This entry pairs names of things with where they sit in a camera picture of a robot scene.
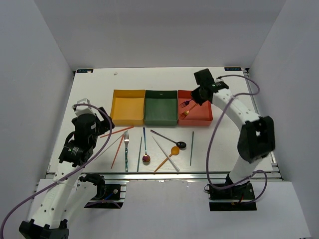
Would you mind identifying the purple fork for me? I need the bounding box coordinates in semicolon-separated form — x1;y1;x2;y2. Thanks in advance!
179;99;192;108

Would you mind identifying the gold fork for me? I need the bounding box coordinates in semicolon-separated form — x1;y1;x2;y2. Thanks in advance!
180;104;198;119

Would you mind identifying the orange chopstick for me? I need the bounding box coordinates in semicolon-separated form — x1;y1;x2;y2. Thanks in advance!
100;126;134;138
111;135;124;169

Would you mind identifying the teal chopstick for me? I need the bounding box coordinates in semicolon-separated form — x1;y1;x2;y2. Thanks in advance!
189;131;194;166
137;136;143;172

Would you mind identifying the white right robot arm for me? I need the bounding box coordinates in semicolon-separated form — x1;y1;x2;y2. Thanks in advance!
191;69;275;199

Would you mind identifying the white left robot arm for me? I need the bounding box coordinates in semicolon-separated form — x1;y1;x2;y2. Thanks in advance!
19;108;114;239

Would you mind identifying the red container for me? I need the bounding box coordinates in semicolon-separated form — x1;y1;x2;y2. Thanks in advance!
177;90;213;126

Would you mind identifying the green container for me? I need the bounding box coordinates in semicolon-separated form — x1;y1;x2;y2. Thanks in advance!
144;90;178;126

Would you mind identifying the yellow container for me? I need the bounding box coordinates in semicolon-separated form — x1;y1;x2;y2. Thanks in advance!
110;90;146;126

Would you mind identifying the black spoon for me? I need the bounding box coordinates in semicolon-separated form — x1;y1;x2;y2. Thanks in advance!
150;129;187;150

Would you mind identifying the orange plastic spoon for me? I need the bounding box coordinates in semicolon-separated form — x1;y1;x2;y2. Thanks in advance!
154;146;180;173

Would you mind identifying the iridescent rainbow spoon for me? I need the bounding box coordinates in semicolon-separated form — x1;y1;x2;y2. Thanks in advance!
142;127;151;165

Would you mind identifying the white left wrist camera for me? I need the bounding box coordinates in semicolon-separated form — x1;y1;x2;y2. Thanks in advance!
72;98;94;117

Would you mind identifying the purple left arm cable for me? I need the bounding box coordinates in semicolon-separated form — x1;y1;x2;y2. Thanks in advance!
0;104;115;237

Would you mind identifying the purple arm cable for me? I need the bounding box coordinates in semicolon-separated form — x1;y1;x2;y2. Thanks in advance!
205;75;269;206
0;104;115;237

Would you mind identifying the aluminium table front rail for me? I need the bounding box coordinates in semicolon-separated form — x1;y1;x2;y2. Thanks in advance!
44;171;282;180

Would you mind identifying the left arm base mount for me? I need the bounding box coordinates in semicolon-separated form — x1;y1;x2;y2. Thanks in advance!
79;174;125;209

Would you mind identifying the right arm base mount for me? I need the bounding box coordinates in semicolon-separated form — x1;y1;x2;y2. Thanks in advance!
204;182;257;212

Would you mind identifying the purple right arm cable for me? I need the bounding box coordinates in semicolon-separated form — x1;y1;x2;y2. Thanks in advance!
205;75;269;206

